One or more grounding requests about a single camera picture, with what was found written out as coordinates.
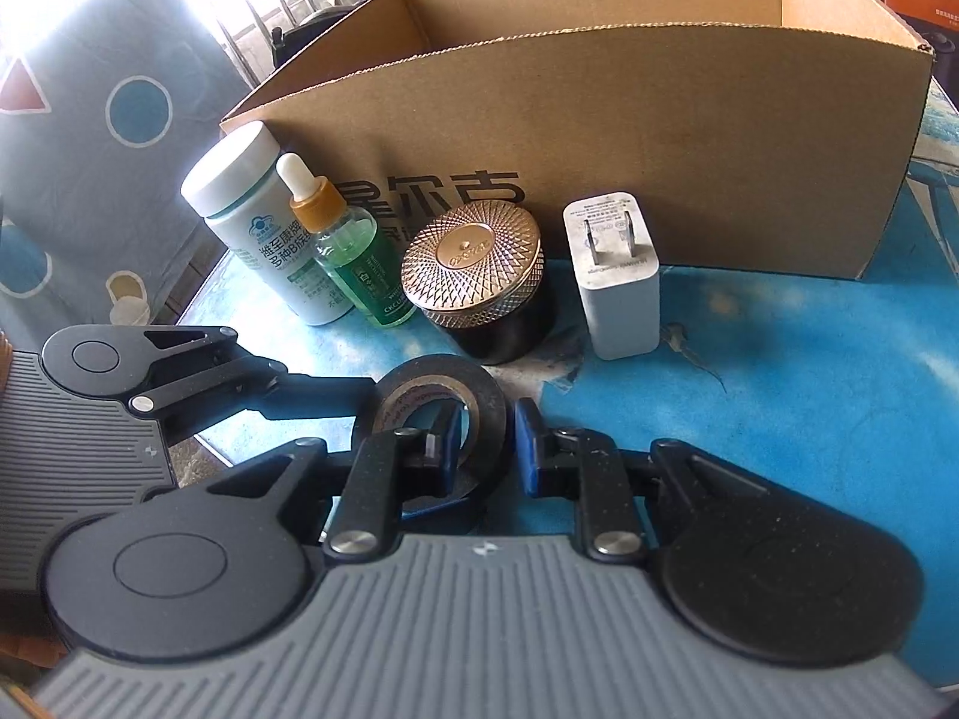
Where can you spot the black electrical tape roll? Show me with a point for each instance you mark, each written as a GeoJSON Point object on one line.
{"type": "Point", "coordinates": [479, 389]}

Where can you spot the black jar with gold lid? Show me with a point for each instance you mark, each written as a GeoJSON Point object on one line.
{"type": "Point", "coordinates": [472, 262]}

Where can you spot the white plug charger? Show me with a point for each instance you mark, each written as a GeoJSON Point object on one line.
{"type": "Point", "coordinates": [622, 299]}

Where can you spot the white pill bottle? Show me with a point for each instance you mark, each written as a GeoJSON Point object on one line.
{"type": "Point", "coordinates": [247, 240]}

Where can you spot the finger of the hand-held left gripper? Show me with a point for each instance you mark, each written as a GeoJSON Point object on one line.
{"type": "Point", "coordinates": [315, 393]}

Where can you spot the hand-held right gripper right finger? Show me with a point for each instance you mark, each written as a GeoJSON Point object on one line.
{"type": "Point", "coordinates": [528, 453]}

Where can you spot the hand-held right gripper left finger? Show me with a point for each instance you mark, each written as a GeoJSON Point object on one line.
{"type": "Point", "coordinates": [448, 449]}

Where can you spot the metal railing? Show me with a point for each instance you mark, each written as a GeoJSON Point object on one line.
{"type": "Point", "coordinates": [255, 22]}

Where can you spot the green dropper bottle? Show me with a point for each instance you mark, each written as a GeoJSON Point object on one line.
{"type": "Point", "coordinates": [352, 262]}

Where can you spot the brown cardboard box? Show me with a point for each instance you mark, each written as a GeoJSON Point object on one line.
{"type": "Point", "coordinates": [674, 165]}

